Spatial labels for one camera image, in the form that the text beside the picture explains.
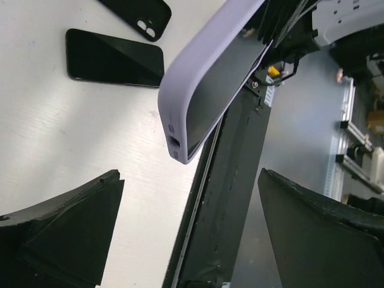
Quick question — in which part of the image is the right white cable duct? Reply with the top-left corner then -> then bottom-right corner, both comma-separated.
264,85 -> 275,108

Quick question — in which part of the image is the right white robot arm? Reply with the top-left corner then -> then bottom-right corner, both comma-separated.
258,1 -> 383,65

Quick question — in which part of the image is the white cable duct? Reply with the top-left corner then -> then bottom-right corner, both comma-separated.
323,135 -> 339,199
264,85 -> 275,108

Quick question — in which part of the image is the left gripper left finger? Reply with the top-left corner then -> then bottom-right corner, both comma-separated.
1,170 -> 124,287

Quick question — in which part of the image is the left white cable duct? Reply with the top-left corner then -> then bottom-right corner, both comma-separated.
323,135 -> 339,199

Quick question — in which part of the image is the black phone case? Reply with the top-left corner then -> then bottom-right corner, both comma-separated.
100,0 -> 172,42

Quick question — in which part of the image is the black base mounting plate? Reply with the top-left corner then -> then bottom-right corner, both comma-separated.
163,73 -> 271,287

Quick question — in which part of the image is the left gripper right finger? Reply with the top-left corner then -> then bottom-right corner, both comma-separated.
257,169 -> 383,287

